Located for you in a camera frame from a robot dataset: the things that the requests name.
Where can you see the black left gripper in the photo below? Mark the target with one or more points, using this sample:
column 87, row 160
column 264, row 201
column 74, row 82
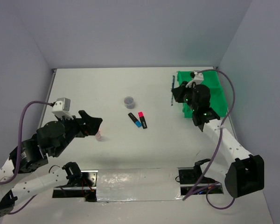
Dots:
column 91, row 128

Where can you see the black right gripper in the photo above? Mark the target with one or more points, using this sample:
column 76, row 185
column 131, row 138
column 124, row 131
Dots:
column 178, row 92

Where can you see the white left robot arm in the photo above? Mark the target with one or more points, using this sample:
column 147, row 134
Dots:
column 49, row 140

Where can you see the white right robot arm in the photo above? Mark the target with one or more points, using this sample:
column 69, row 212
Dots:
column 239, row 172

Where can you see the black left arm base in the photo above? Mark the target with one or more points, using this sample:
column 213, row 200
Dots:
column 85, row 189

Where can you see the small clear glue bottle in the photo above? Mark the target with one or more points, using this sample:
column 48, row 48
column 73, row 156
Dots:
column 98, row 136

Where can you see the green compartment organizer tray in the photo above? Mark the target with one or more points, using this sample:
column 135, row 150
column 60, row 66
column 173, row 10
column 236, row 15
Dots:
column 217, row 98

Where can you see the pink cap black highlighter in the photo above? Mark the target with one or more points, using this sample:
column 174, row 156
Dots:
column 142, row 120

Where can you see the blue cap black highlighter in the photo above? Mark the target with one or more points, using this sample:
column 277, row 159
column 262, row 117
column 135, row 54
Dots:
column 134, row 119

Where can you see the clear jar of pins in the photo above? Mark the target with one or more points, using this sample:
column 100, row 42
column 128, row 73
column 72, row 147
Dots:
column 129, row 102

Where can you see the silver tape sheet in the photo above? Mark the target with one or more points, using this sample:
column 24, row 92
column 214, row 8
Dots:
column 138, row 185

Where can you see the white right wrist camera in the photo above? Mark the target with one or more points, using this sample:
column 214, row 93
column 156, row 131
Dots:
column 196, row 78

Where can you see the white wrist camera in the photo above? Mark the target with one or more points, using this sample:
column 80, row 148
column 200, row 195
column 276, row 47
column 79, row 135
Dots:
column 61, row 109
column 196, row 78

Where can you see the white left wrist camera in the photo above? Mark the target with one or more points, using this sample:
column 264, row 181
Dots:
column 61, row 109

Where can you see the left aluminium table rail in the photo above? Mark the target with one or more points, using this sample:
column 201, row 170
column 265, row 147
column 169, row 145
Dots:
column 38, row 94

